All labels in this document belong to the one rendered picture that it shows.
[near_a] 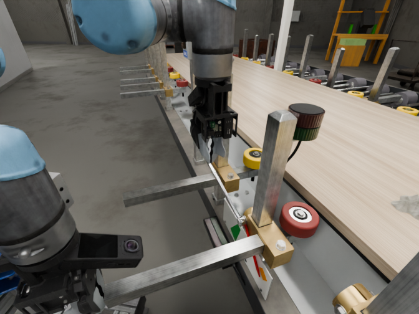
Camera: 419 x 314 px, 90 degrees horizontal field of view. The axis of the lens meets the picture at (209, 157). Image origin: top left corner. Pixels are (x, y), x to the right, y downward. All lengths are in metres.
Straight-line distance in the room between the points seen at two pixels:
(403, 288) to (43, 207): 0.38
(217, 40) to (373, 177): 0.56
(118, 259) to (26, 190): 0.17
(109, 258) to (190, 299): 1.04
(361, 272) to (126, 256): 0.53
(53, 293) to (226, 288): 1.10
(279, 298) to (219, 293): 0.78
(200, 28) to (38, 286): 0.44
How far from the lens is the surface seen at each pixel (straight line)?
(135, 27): 0.26
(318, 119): 0.40
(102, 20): 0.27
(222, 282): 1.41
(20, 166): 0.27
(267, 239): 0.50
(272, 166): 0.40
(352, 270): 0.69
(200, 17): 0.39
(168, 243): 1.56
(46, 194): 0.29
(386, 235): 0.58
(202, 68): 0.40
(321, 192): 0.61
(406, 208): 0.66
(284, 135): 0.38
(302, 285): 0.77
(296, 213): 0.52
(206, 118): 0.40
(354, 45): 8.29
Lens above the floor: 1.27
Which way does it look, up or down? 34 degrees down
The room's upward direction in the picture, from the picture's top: straight up
